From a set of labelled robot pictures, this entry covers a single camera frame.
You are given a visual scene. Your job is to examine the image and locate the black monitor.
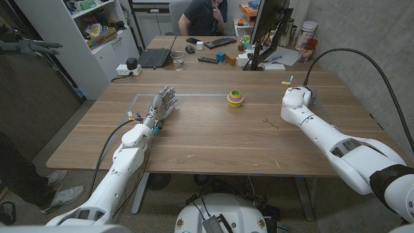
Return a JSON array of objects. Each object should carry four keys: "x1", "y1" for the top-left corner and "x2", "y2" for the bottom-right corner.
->
[{"x1": 249, "y1": 0, "x2": 291, "y2": 46}]

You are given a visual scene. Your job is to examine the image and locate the small brass wrench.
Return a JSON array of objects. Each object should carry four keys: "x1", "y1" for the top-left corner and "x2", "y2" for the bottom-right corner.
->
[{"x1": 262, "y1": 118, "x2": 279, "y2": 130}]

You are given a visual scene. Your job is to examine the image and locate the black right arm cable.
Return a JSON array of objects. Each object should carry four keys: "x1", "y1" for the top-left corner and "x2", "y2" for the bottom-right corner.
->
[{"x1": 302, "y1": 47, "x2": 414, "y2": 153}]

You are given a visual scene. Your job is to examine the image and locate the black round fan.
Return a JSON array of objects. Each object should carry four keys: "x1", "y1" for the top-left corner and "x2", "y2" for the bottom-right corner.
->
[{"x1": 147, "y1": 173, "x2": 172, "y2": 191}]

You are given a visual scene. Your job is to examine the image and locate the green object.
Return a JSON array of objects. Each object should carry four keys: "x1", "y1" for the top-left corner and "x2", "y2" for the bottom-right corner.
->
[{"x1": 239, "y1": 34, "x2": 252, "y2": 49}]

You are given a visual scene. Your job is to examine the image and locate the black laptop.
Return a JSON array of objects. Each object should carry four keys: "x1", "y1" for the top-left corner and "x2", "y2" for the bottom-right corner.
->
[{"x1": 137, "y1": 34, "x2": 178, "y2": 69}]

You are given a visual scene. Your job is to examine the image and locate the cardboard box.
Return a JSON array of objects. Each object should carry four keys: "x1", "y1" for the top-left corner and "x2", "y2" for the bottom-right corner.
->
[{"x1": 85, "y1": 27, "x2": 118, "y2": 49}]

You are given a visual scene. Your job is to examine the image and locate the white power strip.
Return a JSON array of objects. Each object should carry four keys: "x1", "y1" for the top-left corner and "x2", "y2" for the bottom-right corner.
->
[{"x1": 116, "y1": 63, "x2": 143, "y2": 76}]

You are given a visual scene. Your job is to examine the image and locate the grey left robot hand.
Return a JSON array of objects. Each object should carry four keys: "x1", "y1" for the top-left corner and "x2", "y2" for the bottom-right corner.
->
[{"x1": 141, "y1": 85, "x2": 179, "y2": 129}]

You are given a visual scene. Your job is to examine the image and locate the grey gloved person hand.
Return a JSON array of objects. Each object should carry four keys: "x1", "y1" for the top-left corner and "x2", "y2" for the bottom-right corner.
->
[{"x1": 0, "y1": 27, "x2": 64, "y2": 56}]

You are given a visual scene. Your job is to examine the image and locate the black keyboard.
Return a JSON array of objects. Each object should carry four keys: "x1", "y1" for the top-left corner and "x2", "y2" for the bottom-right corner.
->
[{"x1": 203, "y1": 36, "x2": 237, "y2": 50}]

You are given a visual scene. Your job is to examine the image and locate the flat white box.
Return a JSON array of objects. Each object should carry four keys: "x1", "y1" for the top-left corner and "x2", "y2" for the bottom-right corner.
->
[{"x1": 263, "y1": 63, "x2": 287, "y2": 72}]

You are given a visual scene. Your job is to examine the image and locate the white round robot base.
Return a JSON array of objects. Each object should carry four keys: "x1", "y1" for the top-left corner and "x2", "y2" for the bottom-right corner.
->
[{"x1": 173, "y1": 193, "x2": 268, "y2": 233}]

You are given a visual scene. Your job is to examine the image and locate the colourful stacked cups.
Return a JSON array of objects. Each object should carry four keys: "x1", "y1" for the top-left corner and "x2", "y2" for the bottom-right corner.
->
[{"x1": 226, "y1": 89, "x2": 245, "y2": 109}]

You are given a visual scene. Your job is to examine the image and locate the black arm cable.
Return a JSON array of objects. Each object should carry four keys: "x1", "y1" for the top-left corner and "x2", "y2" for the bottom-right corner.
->
[
  {"x1": 302, "y1": 47, "x2": 414, "y2": 153},
  {"x1": 87, "y1": 116, "x2": 143, "y2": 197}
]

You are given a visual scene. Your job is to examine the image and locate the white canister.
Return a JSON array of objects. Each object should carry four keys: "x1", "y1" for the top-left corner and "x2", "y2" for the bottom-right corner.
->
[{"x1": 294, "y1": 20, "x2": 318, "y2": 51}]

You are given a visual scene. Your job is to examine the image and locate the small white shelf unit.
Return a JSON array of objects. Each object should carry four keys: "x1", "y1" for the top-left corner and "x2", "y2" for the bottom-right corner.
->
[{"x1": 233, "y1": 17, "x2": 256, "y2": 37}]

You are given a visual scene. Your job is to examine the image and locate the grey heat sink module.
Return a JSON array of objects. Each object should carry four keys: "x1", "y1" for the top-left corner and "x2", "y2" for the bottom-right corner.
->
[{"x1": 202, "y1": 215, "x2": 226, "y2": 233}]

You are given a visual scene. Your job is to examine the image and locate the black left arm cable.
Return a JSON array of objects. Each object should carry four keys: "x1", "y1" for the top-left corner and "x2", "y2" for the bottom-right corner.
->
[{"x1": 87, "y1": 116, "x2": 143, "y2": 197}]

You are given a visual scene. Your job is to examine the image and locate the white paper sheet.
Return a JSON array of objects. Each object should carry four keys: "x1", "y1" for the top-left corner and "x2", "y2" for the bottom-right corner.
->
[{"x1": 260, "y1": 46, "x2": 300, "y2": 67}]

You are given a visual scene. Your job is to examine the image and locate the black strap loop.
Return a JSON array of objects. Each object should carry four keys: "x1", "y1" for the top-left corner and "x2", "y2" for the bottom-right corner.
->
[{"x1": 0, "y1": 201, "x2": 17, "y2": 226}]

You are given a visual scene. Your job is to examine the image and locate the clear drinking glass with water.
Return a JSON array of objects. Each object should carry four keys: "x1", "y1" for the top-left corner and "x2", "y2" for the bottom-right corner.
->
[{"x1": 169, "y1": 50, "x2": 185, "y2": 72}]

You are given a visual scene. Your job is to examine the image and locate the seated person in dark shirt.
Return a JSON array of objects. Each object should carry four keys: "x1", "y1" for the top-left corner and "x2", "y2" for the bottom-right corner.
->
[{"x1": 177, "y1": 0, "x2": 227, "y2": 36}]

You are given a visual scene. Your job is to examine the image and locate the black power cord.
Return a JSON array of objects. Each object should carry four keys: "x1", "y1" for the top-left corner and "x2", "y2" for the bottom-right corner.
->
[{"x1": 111, "y1": 71, "x2": 134, "y2": 82}]

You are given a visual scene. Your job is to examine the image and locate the standing person with grey shoes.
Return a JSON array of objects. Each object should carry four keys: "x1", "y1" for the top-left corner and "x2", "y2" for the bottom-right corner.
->
[{"x1": 0, "y1": 129, "x2": 85, "y2": 215}]

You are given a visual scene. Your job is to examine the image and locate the orange box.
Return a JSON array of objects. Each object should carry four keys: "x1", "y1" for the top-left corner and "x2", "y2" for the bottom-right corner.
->
[{"x1": 238, "y1": 3, "x2": 259, "y2": 17}]

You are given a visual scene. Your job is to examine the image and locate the grey office chair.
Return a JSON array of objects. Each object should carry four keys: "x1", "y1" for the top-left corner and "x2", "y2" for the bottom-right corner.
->
[{"x1": 170, "y1": 0, "x2": 193, "y2": 36}]

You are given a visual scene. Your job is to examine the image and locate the black monitor stand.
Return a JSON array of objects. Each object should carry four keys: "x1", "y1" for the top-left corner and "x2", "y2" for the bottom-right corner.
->
[{"x1": 243, "y1": 8, "x2": 294, "y2": 71}]

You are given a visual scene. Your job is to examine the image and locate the white shelf cabinet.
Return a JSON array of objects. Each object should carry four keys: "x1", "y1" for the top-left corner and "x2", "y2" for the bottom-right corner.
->
[{"x1": 14, "y1": 0, "x2": 140, "y2": 100}]

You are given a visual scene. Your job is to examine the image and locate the grey table leg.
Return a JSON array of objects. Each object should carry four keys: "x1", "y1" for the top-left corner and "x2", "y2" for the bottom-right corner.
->
[
  {"x1": 131, "y1": 172, "x2": 150, "y2": 215},
  {"x1": 293, "y1": 176, "x2": 315, "y2": 222}
]

